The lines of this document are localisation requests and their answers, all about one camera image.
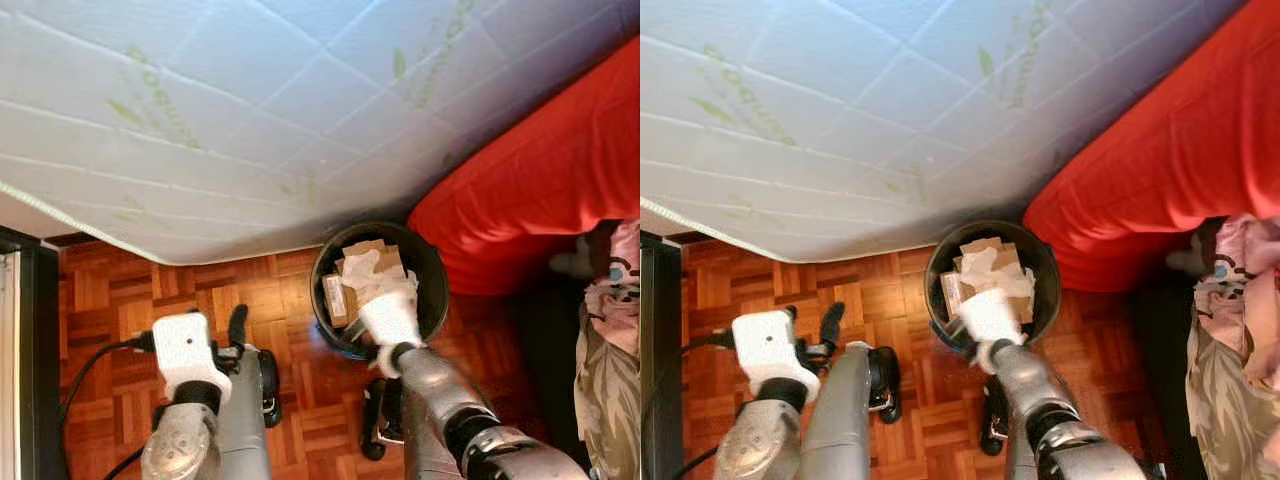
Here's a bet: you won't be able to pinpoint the white tissue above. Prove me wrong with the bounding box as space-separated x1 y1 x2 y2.
960 248 1036 296
340 250 416 299

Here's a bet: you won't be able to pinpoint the black left robot foot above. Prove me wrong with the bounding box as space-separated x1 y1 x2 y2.
258 348 283 429
868 345 903 424

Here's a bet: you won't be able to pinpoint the black robot foot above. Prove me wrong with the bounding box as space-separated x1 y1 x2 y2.
868 345 903 424
258 348 283 429
360 378 406 461
980 375 1011 456

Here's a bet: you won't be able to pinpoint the small printed cardboard box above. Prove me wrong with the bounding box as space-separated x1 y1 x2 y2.
940 272 966 321
322 275 351 329

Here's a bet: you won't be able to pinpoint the brown cardboard pieces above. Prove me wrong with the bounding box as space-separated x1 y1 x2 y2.
955 237 1023 299
335 238 406 301

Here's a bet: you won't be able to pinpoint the black right robot foot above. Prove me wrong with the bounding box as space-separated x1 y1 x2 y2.
980 375 1011 456
360 378 406 461

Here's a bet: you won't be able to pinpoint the pink cartoon print blanket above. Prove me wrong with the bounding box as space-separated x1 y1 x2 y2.
1195 213 1280 391
585 220 641 351

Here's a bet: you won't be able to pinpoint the black waste bin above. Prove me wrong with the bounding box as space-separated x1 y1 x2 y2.
310 222 451 361
924 220 1061 356

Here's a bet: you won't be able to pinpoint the bed with grey floral sheet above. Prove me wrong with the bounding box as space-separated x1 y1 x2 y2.
510 285 641 480
1130 290 1280 480

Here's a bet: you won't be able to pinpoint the white quilted mattress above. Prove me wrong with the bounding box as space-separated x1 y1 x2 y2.
640 0 1249 264
0 0 641 266

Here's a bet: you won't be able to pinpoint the large red pillow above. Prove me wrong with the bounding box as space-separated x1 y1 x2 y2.
1022 0 1280 293
407 35 641 296

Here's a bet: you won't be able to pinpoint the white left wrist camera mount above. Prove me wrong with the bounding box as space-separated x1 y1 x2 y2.
732 310 823 401
152 312 233 404

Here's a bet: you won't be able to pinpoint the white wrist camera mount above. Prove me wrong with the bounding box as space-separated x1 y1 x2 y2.
357 283 423 373
152 312 233 404
732 310 823 401
963 288 1031 373

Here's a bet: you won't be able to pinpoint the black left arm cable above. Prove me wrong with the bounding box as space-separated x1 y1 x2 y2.
58 333 158 480
640 330 738 480

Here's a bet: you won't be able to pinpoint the dark door frame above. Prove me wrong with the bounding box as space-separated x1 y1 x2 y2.
0 225 61 480
640 232 683 480

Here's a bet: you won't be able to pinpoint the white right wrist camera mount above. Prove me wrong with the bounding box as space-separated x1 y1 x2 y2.
963 288 1031 373
357 283 423 373

